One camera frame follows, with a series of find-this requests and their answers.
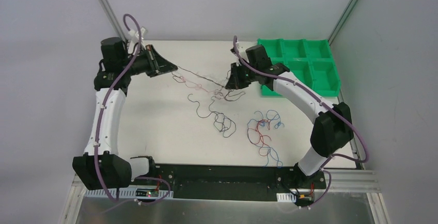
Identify multicolour wire bundle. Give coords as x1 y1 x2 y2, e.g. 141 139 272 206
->
171 66 247 139

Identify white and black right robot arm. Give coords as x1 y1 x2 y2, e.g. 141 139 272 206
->
226 45 354 188

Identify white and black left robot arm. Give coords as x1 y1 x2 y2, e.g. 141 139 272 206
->
72 37 178 190

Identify green plastic compartment bin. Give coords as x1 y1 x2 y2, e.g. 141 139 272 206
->
257 39 341 98

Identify small left controller board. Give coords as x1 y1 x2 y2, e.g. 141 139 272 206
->
135 188 159 199

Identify small controller board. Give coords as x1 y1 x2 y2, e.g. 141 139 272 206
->
296 195 314 204
135 188 159 199

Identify small right controller board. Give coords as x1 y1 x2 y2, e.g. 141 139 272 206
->
296 195 314 204

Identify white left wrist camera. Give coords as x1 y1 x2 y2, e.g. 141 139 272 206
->
128 26 148 45

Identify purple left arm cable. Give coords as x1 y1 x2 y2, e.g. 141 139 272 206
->
94 13 172 206

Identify blue and red wire tangle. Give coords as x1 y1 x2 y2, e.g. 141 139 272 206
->
246 109 285 168

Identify black robot base mount plate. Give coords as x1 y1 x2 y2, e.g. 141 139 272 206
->
123 163 327 203

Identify white slotted cable duct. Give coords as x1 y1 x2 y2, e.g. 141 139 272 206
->
84 188 175 200

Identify aluminium frame rail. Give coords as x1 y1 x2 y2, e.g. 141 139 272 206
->
59 169 392 223

